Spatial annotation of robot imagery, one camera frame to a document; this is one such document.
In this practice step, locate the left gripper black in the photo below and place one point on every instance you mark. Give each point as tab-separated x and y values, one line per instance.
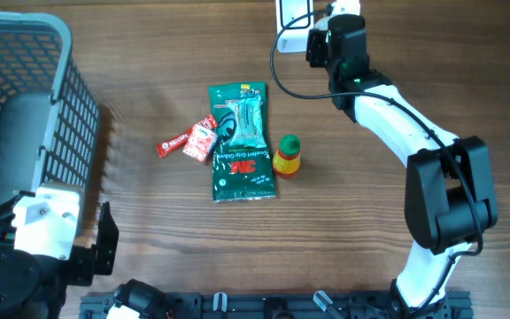
99	258

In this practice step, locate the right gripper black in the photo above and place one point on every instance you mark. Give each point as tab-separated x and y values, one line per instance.
313	45

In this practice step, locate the green cap sauce bottle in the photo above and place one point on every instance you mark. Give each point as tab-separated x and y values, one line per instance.
286	160

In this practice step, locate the green 3M gloves packet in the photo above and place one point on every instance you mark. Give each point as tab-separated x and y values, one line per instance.
239	173

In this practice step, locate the red stick sachet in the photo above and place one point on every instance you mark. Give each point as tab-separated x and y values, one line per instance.
175	143

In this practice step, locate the red packet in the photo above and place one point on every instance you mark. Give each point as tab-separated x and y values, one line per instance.
200	143

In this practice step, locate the teal white sachet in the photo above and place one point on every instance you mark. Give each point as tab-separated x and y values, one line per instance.
249	122

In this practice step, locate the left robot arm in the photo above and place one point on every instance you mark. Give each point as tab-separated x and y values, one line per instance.
38	258

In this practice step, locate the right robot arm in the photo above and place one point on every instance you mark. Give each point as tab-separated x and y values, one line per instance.
450	199

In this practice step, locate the white barcode scanner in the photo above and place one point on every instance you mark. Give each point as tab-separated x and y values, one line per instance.
294	38

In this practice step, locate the grey plastic mesh basket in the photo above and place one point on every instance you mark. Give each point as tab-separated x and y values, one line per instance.
49	121

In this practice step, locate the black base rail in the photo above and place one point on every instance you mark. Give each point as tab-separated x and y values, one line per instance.
372	304

